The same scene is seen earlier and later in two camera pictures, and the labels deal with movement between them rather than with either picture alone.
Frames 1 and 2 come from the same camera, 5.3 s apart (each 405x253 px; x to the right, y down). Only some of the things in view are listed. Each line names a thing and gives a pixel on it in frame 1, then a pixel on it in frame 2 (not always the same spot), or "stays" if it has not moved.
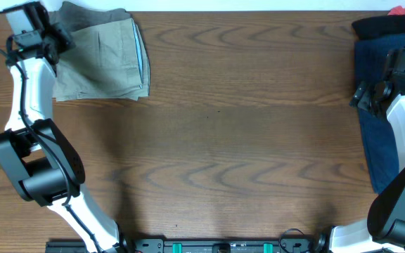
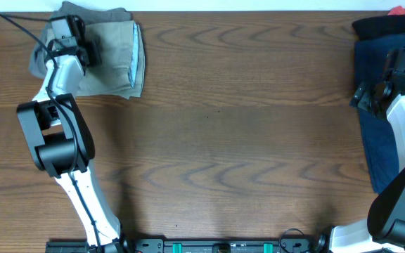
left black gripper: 60,39 to 66,42
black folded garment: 384,25 stays
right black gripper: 361,97 stays
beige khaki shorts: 109,62 stays
